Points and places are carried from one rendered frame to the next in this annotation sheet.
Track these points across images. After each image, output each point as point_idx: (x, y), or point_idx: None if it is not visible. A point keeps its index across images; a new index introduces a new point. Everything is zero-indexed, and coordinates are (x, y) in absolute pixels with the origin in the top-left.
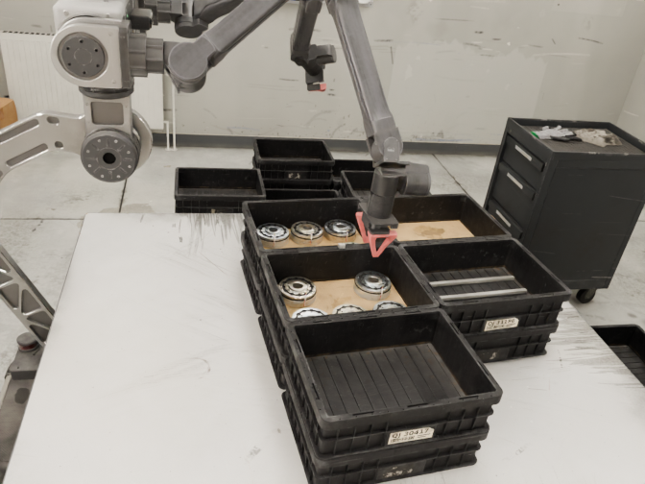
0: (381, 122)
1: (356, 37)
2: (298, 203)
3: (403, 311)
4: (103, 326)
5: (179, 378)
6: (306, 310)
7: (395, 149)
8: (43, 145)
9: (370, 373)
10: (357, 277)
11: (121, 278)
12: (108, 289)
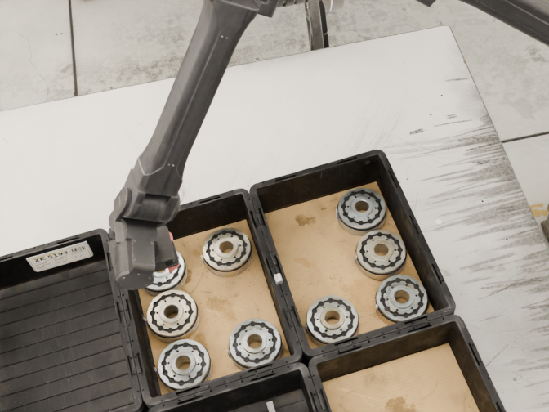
0: (137, 167)
1: (189, 55)
2: (407, 219)
3: (131, 355)
4: (226, 105)
5: None
6: (179, 261)
7: (121, 206)
8: None
9: (90, 339)
10: (261, 320)
11: (313, 96)
12: (289, 92)
